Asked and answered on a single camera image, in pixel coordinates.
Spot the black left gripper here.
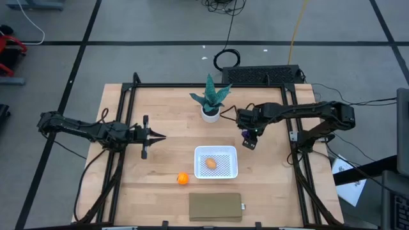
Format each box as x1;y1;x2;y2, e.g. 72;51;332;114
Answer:
127;114;167;160

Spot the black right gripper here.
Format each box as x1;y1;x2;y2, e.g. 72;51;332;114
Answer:
236;107;266;151

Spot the orange toy fruit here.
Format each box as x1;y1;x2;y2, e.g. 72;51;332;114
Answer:
176;172;190;186

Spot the green plant in white pot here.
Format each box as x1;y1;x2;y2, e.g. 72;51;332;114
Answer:
189;73;233;124

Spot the black perforated metal box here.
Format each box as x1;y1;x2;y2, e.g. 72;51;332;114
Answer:
221;65;304;86

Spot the white perforated plastic basket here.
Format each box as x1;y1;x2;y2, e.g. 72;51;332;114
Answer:
194;145;239;180

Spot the olive folded cloth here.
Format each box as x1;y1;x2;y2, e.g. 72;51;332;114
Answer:
188;192;243;223

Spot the white paper sheet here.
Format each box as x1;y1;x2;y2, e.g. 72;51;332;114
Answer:
331;155;367;208

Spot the black desk beam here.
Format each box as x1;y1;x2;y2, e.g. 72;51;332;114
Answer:
334;155;399;187

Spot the dark gray monitor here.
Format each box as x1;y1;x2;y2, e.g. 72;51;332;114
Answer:
396;88;409;178

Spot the black chair base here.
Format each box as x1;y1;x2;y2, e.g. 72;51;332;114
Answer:
0;103;11;128

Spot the dark gray keyboard unit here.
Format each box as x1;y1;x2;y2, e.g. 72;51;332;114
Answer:
380;169;409;230

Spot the red and black cart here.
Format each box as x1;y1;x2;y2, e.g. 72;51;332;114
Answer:
0;24;28;86

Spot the gray metal floor base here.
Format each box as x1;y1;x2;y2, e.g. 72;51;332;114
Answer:
6;0;66;11

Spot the black metal table frame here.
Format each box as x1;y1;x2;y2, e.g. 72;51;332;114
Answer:
72;72;344;229

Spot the black coiled floor cable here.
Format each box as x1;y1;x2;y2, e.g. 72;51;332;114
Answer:
213;0;241;72

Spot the yellow cable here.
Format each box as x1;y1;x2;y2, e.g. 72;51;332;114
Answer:
287;0;308;66

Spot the black cable bundle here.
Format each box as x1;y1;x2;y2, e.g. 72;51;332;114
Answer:
201;0;247;15

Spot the white floor cable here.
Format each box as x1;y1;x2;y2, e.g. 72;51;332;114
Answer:
15;0;45;45

